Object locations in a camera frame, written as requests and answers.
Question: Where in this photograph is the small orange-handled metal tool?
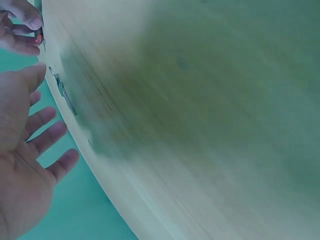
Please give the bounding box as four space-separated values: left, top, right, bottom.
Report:
34 27 47 53

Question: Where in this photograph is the person's right hand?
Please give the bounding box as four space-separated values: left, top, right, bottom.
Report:
0 0 44 57

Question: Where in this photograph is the person's left hand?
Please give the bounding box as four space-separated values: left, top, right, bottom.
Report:
0 63 80 240

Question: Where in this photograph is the flat silver metal piece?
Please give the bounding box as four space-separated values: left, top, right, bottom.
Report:
48 65 78 117

